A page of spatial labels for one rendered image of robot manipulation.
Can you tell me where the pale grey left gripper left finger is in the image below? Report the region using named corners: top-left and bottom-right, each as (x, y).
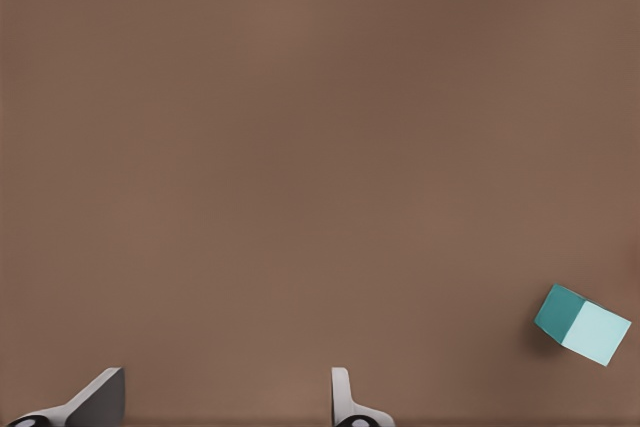
top-left (3, 366), bottom-right (126, 427)

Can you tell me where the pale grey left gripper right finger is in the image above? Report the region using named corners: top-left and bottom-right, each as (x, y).
top-left (330, 366), bottom-right (396, 427)

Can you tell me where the teal cube block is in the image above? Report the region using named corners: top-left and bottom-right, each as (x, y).
top-left (532, 283), bottom-right (633, 368)

